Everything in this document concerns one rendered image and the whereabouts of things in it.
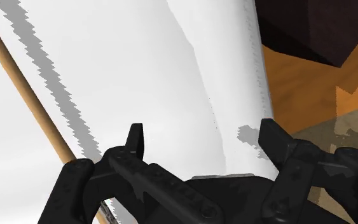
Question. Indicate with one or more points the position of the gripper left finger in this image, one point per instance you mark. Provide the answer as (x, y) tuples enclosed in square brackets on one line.
[(154, 178)]

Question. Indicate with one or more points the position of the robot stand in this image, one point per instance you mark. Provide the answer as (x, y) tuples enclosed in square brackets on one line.
[(321, 24)]

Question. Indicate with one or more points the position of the white furniture with wooden edge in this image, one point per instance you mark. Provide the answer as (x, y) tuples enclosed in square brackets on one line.
[(141, 68)]

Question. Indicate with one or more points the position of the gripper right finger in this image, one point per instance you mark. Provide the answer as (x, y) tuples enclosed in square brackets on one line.
[(293, 173)]

